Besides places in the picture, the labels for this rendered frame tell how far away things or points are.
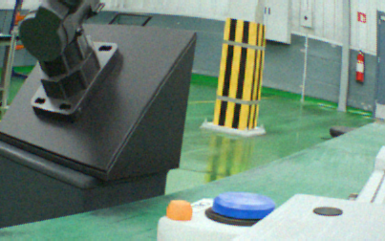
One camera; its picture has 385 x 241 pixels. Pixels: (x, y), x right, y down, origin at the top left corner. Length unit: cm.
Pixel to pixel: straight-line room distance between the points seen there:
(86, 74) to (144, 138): 10
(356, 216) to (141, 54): 69
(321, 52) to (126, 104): 1117
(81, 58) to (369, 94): 1096
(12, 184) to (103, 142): 16
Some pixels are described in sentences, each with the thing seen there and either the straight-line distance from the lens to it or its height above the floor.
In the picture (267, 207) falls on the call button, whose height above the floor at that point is 85.
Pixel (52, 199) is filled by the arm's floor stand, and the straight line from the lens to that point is 79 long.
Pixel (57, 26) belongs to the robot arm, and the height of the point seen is 94.
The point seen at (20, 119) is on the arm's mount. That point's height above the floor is 81.
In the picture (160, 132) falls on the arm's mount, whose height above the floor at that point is 83.
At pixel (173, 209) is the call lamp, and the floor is 85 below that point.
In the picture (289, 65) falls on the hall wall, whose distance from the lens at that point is 1214.
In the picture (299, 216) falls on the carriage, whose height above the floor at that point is 90.
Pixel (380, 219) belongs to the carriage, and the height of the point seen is 90.
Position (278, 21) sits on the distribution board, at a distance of 1196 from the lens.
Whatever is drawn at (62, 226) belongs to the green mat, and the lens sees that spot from 56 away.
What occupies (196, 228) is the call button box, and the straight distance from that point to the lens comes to 41.
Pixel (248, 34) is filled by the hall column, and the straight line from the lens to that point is 686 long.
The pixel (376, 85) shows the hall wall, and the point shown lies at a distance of 1162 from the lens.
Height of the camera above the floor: 95
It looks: 7 degrees down
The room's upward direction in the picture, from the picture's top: 8 degrees clockwise
